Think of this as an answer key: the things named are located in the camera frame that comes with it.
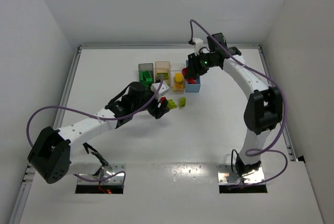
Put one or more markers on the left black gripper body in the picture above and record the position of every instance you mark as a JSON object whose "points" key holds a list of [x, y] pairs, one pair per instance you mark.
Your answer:
{"points": [[155, 109]]}

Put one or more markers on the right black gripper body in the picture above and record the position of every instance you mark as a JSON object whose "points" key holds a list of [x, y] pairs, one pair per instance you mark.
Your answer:
{"points": [[192, 67]]}

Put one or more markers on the red curved top lego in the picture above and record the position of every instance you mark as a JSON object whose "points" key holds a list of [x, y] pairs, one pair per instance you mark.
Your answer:
{"points": [[190, 79]]}

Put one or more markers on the lime curved lego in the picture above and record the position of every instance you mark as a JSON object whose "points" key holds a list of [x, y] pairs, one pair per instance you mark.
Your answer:
{"points": [[182, 102], [171, 104]]}

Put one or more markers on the yellow round lego piece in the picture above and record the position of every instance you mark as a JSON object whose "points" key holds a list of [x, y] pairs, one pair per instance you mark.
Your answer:
{"points": [[178, 78]]}

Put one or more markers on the lime green lego brick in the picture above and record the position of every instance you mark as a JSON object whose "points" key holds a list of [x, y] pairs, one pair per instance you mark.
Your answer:
{"points": [[164, 75]]}

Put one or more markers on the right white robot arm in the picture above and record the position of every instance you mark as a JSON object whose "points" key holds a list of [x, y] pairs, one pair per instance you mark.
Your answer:
{"points": [[248, 158]]}

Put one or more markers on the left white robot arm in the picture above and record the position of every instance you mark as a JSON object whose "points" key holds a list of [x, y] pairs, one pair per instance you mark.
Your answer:
{"points": [[65, 150]]}

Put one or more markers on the blue container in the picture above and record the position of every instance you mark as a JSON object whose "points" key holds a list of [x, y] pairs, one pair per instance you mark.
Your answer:
{"points": [[189, 87]]}

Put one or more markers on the clear transparent container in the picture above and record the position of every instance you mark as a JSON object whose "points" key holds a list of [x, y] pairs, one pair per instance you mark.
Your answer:
{"points": [[176, 68]]}

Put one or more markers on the orange transparent container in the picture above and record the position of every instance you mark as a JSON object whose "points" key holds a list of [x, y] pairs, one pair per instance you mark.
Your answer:
{"points": [[163, 67]]}

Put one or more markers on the grey transparent container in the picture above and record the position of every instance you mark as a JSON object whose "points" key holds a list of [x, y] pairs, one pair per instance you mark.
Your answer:
{"points": [[148, 67]]}

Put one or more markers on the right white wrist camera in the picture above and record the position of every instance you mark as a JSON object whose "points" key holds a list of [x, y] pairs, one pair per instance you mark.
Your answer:
{"points": [[197, 43]]}

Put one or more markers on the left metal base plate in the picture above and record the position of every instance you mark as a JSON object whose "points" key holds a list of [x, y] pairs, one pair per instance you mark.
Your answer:
{"points": [[113, 175]]}

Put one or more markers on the metal base plate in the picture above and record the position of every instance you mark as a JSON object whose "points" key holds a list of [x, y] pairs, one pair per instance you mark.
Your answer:
{"points": [[227, 176], [113, 175]]}

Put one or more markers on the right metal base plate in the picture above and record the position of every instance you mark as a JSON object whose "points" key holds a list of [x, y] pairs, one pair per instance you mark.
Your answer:
{"points": [[227, 176]]}

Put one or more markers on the left aluminium frame rail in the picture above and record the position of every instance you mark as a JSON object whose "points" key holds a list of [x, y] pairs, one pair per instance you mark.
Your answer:
{"points": [[64, 117]]}

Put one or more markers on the back aluminium frame rail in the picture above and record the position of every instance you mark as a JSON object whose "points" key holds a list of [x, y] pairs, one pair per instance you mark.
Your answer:
{"points": [[135, 46]]}

